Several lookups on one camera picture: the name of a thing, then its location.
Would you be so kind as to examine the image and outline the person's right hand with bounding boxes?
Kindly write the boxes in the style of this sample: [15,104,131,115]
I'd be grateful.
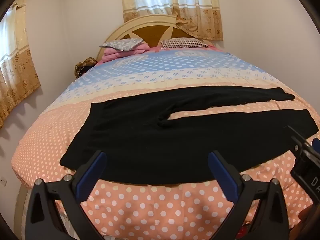
[298,204,316,230]

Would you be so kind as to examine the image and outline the polka dot bed cover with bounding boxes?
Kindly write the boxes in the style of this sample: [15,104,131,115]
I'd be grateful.
[11,45,320,238]

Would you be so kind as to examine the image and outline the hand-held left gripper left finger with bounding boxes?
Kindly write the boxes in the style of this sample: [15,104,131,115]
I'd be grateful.
[26,151,107,240]

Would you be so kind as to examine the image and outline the brown patterned bag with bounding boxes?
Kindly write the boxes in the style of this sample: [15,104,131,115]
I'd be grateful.
[74,57,97,78]

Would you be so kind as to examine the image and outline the black pants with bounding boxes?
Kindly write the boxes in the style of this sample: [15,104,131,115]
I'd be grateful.
[59,86,319,185]

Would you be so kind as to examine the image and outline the striped pillow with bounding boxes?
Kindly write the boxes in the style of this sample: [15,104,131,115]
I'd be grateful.
[160,37,209,49]

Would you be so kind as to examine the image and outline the cream wooden headboard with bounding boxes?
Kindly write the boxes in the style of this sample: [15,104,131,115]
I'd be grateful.
[96,14,213,60]

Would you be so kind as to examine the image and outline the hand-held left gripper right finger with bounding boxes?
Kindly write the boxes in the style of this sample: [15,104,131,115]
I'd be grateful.
[208,151,292,240]

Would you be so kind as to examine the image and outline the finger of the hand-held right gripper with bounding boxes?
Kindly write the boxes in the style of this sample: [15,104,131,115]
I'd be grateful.
[287,126,320,167]

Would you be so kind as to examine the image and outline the grey patterned pillow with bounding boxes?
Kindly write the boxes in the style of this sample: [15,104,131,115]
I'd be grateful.
[99,38,144,52]

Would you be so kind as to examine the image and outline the beige floral window curtain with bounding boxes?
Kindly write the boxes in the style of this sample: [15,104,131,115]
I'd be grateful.
[119,0,224,41]
[0,0,41,130]

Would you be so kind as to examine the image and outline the pink folded blanket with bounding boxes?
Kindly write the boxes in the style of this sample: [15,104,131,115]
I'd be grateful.
[96,42,150,63]

